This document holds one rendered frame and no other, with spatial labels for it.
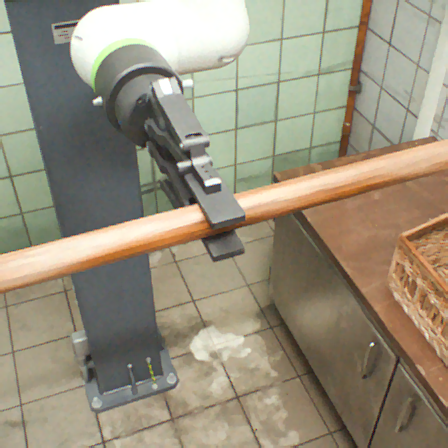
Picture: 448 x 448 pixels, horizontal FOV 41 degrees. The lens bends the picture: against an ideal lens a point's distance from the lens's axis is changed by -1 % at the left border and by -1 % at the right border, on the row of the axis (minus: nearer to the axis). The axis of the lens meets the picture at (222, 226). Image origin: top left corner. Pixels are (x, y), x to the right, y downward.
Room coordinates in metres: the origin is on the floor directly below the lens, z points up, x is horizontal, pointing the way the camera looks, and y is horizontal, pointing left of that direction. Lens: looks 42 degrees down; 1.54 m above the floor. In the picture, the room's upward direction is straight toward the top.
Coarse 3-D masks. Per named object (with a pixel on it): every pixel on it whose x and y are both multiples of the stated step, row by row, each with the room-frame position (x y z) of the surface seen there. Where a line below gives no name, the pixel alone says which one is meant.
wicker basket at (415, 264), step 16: (432, 224) 0.89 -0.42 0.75; (400, 240) 0.87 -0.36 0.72; (416, 240) 0.89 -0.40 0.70; (432, 240) 0.90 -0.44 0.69; (400, 256) 0.85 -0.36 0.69; (416, 256) 0.81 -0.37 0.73; (432, 256) 0.90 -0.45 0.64; (400, 272) 0.84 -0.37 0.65; (416, 272) 0.80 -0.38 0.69; (432, 272) 0.77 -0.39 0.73; (400, 288) 0.83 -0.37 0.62; (416, 288) 0.86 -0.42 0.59; (432, 288) 0.76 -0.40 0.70; (400, 304) 0.81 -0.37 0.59; (416, 304) 0.78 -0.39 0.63; (432, 304) 0.74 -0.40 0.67; (416, 320) 0.76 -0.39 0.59; (432, 320) 0.77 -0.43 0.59; (432, 336) 0.72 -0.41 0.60
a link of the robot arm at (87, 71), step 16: (96, 16) 0.70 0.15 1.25; (112, 16) 0.70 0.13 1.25; (128, 16) 0.70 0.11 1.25; (144, 16) 0.71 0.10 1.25; (160, 16) 0.71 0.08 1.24; (80, 32) 0.69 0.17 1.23; (96, 32) 0.68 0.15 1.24; (112, 32) 0.67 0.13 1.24; (128, 32) 0.67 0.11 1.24; (144, 32) 0.69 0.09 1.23; (160, 32) 0.70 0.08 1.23; (80, 48) 0.68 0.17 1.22; (96, 48) 0.65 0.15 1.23; (112, 48) 0.63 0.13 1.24; (160, 48) 0.69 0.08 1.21; (176, 48) 0.70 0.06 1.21; (80, 64) 0.67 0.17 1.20; (96, 64) 0.63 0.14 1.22; (176, 64) 0.70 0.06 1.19
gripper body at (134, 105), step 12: (132, 84) 0.57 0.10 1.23; (144, 84) 0.56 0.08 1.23; (120, 96) 0.56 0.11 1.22; (132, 96) 0.55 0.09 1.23; (144, 96) 0.55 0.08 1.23; (120, 108) 0.55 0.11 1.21; (132, 108) 0.54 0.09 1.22; (144, 108) 0.54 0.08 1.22; (156, 108) 0.52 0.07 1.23; (120, 120) 0.54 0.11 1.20; (132, 120) 0.54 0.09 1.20; (144, 120) 0.54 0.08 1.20; (156, 120) 0.51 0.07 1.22; (132, 132) 0.54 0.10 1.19; (144, 132) 0.54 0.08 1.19; (144, 144) 0.55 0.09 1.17; (156, 144) 0.52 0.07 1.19; (168, 156) 0.50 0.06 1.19
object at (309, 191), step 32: (384, 160) 0.46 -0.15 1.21; (416, 160) 0.46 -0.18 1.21; (256, 192) 0.41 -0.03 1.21; (288, 192) 0.41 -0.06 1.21; (320, 192) 0.42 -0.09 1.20; (352, 192) 0.43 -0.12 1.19; (128, 224) 0.37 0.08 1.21; (160, 224) 0.37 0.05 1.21; (192, 224) 0.37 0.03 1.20; (0, 256) 0.33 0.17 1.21; (32, 256) 0.33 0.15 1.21; (64, 256) 0.33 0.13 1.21; (96, 256) 0.34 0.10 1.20; (128, 256) 0.35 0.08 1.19; (0, 288) 0.31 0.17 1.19
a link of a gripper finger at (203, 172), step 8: (200, 136) 0.44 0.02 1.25; (192, 152) 0.43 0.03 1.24; (200, 152) 0.43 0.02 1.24; (192, 160) 0.43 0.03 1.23; (200, 160) 0.43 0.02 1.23; (192, 168) 0.43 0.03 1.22; (200, 168) 0.42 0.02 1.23; (208, 168) 0.42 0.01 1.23; (200, 176) 0.41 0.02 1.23; (208, 176) 0.41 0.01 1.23; (216, 176) 0.41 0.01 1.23; (200, 184) 0.41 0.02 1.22; (208, 184) 0.40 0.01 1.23; (216, 184) 0.40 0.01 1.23; (208, 192) 0.40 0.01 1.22; (216, 192) 0.40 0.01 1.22
